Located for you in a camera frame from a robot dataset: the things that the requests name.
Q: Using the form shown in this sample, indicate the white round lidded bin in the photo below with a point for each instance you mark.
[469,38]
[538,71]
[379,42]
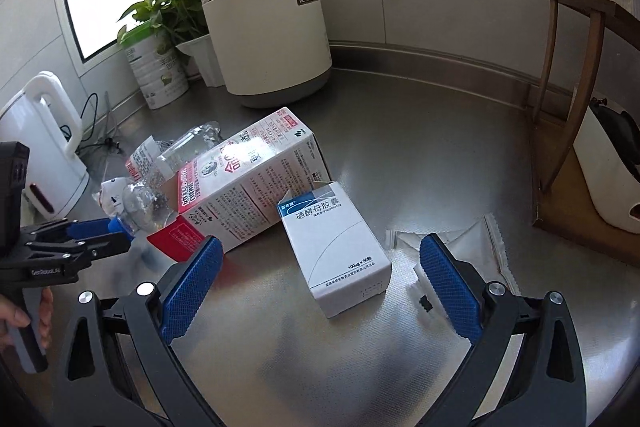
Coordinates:
[270,42]

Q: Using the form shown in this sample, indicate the clear plastic bottle blue cap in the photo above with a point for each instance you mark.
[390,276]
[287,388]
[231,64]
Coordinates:
[145,202]

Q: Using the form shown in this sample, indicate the person's left hand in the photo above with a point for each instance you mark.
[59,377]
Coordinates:
[15,317]

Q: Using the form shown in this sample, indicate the pink white carton box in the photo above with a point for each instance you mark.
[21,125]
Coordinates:
[250,187]

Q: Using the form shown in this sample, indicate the clear wrapper red print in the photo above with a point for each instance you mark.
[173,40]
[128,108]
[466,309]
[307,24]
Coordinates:
[145,157]

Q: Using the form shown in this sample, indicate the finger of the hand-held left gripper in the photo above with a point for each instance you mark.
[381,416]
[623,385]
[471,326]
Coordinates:
[105,246]
[87,228]

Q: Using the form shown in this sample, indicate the clear plastic wrapper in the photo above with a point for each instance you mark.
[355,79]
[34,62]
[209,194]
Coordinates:
[470,247]

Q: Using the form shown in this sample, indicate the white electric kettle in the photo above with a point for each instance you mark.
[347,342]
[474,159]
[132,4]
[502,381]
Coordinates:
[47,162]

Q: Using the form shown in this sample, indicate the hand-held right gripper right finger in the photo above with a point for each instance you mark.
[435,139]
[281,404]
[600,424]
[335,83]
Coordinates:
[450,287]

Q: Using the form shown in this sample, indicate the white storage basket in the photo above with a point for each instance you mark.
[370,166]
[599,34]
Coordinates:
[605,199]

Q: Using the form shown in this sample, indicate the green lid white can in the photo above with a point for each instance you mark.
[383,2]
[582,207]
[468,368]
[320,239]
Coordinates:
[160,82]

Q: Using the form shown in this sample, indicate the wooden shelf rack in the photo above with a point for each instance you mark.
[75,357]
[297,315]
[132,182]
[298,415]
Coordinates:
[595,37]

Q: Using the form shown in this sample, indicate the black pouch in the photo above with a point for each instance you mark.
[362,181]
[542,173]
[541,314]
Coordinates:
[620,142]

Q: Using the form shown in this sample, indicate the green leafy plant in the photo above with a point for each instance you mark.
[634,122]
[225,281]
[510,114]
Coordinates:
[185,2]

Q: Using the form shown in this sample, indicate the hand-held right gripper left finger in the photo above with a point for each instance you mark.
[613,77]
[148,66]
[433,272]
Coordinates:
[192,292]

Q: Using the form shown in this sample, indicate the small white medicine box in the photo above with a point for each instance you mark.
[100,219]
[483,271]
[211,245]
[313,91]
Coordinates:
[340,267]

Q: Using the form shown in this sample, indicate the white plant pot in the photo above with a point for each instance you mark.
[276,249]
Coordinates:
[205,62]

